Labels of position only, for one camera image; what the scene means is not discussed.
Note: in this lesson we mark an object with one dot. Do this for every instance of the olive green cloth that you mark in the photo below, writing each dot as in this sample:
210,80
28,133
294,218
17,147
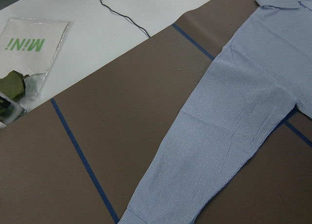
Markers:
13,85

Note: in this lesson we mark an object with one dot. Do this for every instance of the bagged white Mini shirt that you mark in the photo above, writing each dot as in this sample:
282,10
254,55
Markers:
29,46

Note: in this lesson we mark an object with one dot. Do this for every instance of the light blue striped shirt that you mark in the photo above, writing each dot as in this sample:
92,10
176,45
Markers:
261,74

